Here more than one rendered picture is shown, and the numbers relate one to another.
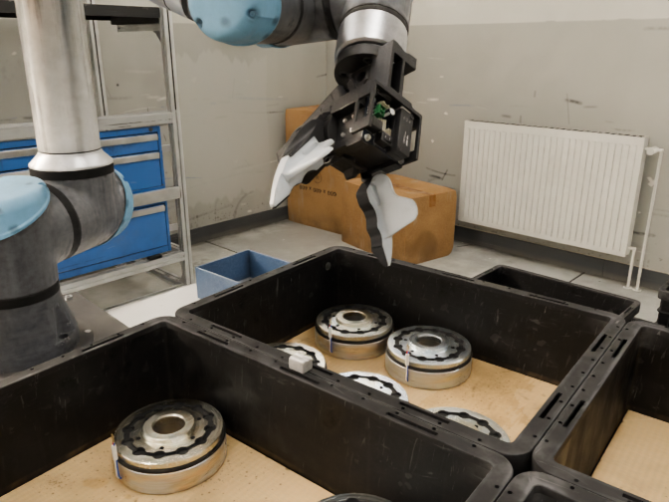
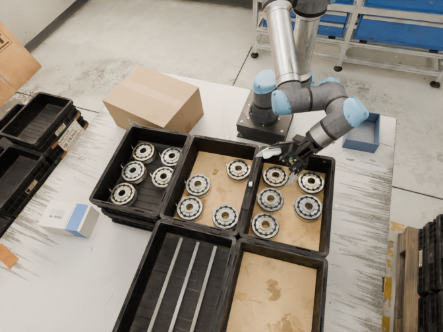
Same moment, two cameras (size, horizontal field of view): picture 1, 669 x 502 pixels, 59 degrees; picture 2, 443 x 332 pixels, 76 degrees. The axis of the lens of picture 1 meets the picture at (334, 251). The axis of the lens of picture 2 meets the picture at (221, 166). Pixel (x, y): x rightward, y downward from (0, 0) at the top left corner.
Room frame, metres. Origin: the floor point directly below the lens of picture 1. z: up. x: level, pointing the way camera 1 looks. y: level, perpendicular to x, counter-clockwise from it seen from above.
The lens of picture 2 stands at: (0.24, -0.44, 1.88)
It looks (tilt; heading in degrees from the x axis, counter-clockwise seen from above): 57 degrees down; 74
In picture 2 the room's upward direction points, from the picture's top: 8 degrees counter-clockwise
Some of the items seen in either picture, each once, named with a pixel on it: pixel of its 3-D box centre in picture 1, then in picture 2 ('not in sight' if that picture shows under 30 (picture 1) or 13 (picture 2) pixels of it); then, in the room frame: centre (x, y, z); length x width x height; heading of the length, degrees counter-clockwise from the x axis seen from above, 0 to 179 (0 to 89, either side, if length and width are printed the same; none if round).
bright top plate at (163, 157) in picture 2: not in sight; (172, 156); (0.24, 0.34, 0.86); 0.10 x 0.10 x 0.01
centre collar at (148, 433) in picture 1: (168, 426); (238, 168); (0.48, 0.16, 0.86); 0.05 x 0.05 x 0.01
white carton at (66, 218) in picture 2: not in sight; (70, 219); (-0.28, 0.31, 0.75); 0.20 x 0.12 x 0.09; 147
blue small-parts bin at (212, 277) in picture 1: (255, 283); (360, 130); (1.15, 0.17, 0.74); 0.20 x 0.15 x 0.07; 50
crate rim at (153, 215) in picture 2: not in sight; (143, 166); (0.11, 0.30, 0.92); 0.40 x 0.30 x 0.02; 52
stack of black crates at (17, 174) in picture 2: not in sight; (22, 187); (-0.75, 0.97, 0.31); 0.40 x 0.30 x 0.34; 46
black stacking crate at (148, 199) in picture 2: not in sight; (147, 173); (0.11, 0.30, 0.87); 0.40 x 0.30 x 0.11; 52
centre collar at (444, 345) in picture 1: (428, 342); (308, 206); (0.65, -0.11, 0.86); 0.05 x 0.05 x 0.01
